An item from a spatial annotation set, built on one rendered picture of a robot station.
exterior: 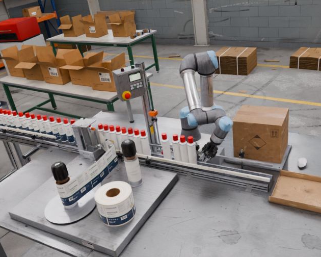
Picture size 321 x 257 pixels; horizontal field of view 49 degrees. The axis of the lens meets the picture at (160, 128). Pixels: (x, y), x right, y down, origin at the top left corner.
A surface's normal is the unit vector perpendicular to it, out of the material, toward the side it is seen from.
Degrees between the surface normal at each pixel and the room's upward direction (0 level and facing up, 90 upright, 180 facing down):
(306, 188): 0
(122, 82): 90
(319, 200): 0
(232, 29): 90
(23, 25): 90
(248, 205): 0
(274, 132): 90
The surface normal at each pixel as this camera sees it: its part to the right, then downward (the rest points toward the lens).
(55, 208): -0.14, -0.87
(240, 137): -0.45, 0.47
